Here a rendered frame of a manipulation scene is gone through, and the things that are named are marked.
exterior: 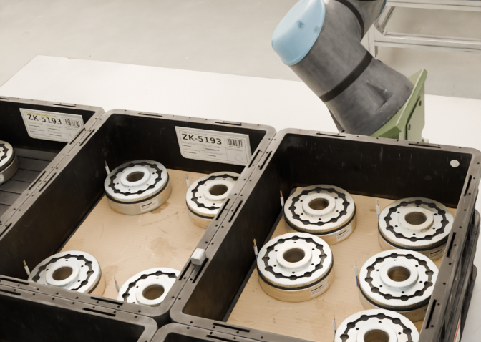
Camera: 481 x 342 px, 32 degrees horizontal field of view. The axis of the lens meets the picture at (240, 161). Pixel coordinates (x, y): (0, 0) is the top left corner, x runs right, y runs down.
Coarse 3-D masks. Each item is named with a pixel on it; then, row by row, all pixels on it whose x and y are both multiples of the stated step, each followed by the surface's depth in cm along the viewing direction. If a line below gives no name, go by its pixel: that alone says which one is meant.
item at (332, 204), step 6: (306, 198) 120; (312, 198) 120; (318, 198) 120; (324, 198) 120; (330, 198) 119; (306, 204) 119; (330, 204) 118; (306, 210) 118; (312, 210) 118; (318, 210) 117; (324, 210) 117; (330, 210) 117; (312, 216) 117; (318, 216) 117
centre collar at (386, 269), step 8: (392, 264) 107; (400, 264) 107; (408, 264) 106; (384, 272) 106; (416, 272) 105; (384, 280) 105; (392, 280) 105; (408, 280) 104; (416, 280) 104; (392, 288) 104; (400, 288) 104
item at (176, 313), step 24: (360, 144) 119; (384, 144) 117; (408, 144) 117; (432, 144) 116; (264, 168) 117; (480, 168) 110; (240, 192) 113; (456, 216) 103; (216, 240) 106; (456, 240) 100; (456, 264) 99; (192, 288) 99; (432, 312) 93; (240, 336) 92; (264, 336) 92; (288, 336) 91; (432, 336) 88
